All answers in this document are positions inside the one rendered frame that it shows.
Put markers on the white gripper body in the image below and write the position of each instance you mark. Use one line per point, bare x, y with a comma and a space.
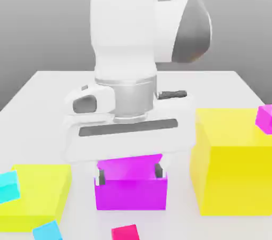
127, 146

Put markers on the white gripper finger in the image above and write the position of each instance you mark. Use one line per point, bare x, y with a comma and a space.
159, 169
101, 177

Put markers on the small red cube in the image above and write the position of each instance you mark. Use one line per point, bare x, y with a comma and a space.
125, 233

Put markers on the small blue cube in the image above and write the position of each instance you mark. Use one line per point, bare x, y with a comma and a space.
47, 231

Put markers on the small cyan cube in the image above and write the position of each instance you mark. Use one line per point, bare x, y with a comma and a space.
8, 186

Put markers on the small magenta cube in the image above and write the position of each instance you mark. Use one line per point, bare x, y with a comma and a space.
265, 118

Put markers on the large purple box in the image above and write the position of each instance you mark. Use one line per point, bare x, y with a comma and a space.
130, 194

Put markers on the large lime yellow box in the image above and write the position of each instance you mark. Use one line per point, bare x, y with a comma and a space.
40, 193

